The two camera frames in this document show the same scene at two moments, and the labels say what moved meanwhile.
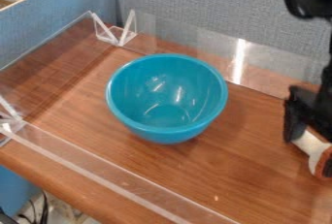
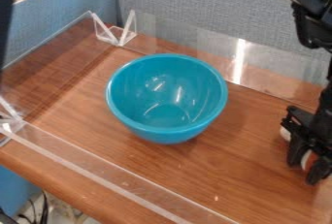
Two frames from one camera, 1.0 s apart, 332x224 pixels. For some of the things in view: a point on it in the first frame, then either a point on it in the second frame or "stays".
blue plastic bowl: (168, 96) stays
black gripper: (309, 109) to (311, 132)
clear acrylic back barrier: (263, 65) stays
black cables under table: (44, 217) stays
